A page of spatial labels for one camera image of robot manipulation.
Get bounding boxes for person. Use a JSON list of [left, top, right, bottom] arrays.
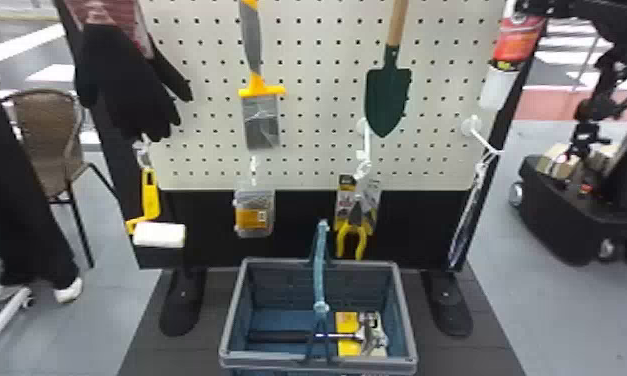
[[0, 44, 84, 305]]

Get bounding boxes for yellow paint roller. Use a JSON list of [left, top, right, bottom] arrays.
[[124, 152, 187, 250]]

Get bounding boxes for black gloves on red card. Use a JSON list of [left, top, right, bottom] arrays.
[[63, 0, 195, 143]]

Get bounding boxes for yellow screw packet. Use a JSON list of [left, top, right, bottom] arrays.
[[233, 156, 276, 239]]

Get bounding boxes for green garden trowel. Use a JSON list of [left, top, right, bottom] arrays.
[[363, 0, 413, 139]]

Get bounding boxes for blue basket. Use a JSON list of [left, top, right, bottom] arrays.
[[218, 219, 419, 376]]

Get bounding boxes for red white roller packet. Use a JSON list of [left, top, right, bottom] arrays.
[[478, 0, 548, 112]]

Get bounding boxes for hammer on yellow card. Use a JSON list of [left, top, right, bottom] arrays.
[[247, 310, 390, 359]]

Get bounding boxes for white pegboard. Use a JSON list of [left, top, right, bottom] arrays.
[[52, 0, 549, 338]]

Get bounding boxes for yellow pliers on card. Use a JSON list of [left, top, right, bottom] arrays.
[[333, 174, 382, 262]]

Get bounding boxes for brown chair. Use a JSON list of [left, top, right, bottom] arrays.
[[2, 88, 119, 269]]

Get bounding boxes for yellow paint brush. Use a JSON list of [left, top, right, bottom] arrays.
[[237, 0, 287, 151]]

